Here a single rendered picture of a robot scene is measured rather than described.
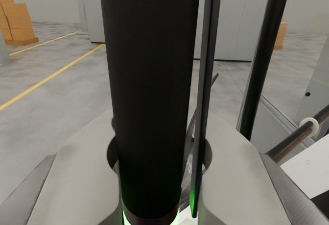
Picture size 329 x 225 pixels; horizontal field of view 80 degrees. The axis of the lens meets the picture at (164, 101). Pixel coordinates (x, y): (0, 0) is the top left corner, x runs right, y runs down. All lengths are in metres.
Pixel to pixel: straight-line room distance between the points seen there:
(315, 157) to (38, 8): 14.54
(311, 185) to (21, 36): 8.19
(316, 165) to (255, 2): 5.42
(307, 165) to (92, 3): 7.43
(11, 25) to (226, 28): 6.67
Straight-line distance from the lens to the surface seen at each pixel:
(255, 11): 5.85
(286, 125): 1.25
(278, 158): 0.30
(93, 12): 7.65
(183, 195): 0.57
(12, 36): 8.46
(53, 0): 14.10
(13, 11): 8.18
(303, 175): 0.55
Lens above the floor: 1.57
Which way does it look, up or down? 28 degrees down
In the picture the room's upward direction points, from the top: 2 degrees clockwise
